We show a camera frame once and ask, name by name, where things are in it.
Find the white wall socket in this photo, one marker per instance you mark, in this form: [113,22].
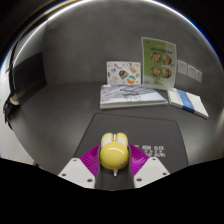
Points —
[191,71]
[199,76]
[182,67]

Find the dark grey mouse pad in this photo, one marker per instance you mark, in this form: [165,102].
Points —
[143,130]

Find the green standing poster sign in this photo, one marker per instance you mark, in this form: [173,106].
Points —
[158,63]

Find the small white sticker card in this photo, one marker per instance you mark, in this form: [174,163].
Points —
[123,73]

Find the white book with blue band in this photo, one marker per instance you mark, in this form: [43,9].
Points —
[191,103]

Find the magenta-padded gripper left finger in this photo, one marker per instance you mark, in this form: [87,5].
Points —
[78,171]

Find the grey patterned book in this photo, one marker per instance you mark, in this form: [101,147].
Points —
[130,96]

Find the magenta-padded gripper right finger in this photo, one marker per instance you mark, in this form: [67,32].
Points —
[150,171]

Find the yellow computer mouse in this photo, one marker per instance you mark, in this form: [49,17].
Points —
[114,151]

